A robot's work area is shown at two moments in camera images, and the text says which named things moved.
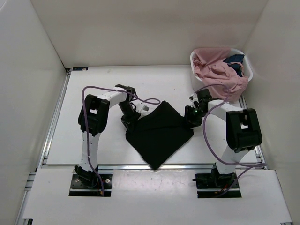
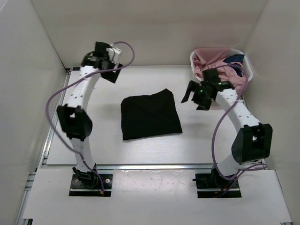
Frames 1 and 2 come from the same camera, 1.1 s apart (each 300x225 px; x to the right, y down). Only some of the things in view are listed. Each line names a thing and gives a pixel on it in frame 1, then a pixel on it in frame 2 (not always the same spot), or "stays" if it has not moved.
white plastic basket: (247, 66) stays
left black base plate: (78, 189) stays
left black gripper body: (129, 114) to (110, 65)
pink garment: (228, 78) stays
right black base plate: (211, 185) stays
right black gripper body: (193, 115) to (200, 93)
